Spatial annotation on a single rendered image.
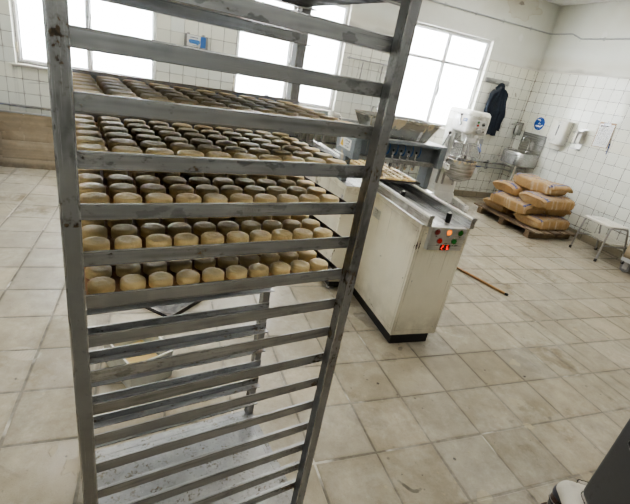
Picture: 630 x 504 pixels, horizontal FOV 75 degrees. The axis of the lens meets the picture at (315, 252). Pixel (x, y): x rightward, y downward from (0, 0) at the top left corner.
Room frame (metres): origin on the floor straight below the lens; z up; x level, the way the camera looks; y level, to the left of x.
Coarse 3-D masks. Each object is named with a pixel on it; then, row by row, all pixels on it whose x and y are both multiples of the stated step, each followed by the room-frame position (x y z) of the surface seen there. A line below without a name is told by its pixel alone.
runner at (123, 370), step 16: (288, 336) 0.89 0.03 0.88; (304, 336) 0.92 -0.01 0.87; (320, 336) 0.95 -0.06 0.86; (192, 352) 0.76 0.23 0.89; (208, 352) 0.78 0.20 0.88; (224, 352) 0.80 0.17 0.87; (240, 352) 0.82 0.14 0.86; (112, 368) 0.66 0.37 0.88; (128, 368) 0.68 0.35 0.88; (144, 368) 0.70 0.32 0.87; (160, 368) 0.72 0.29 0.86
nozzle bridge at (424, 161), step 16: (336, 144) 3.08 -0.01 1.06; (352, 144) 2.82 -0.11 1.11; (368, 144) 2.92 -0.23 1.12; (400, 144) 2.91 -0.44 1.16; (416, 144) 2.96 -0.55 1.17; (432, 144) 3.08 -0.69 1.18; (384, 160) 2.92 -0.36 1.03; (400, 160) 2.96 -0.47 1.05; (416, 160) 3.07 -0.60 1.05; (432, 160) 3.10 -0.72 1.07
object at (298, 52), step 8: (296, 48) 1.32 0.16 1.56; (304, 48) 1.33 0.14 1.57; (296, 56) 1.31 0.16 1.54; (304, 56) 1.33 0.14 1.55; (296, 64) 1.32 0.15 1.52; (288, 88) 1.33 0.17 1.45; (296, 88) 1.32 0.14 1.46; (288, 96) 1.32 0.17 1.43; (296, 96) 1.32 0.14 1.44; (264, 296) 1.32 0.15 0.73; (264, 320) 1.32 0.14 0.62; (256, 336) 1.32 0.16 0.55; (248, 392) 1.32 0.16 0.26; (248, 408) 1.32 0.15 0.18
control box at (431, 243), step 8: (432, 232) 2.21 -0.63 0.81; (440, 232) 2.23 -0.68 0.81; (456, 232) 2.27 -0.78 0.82; (464, 232) 2.29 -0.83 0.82; (432, 240) 2.22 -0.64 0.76; (448, 240) 2.26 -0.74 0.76; (432, 248) 2.22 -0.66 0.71; (440, 248) 2.24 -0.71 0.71; (448, 248) 2.26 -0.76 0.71; (456, 248) 2.28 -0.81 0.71
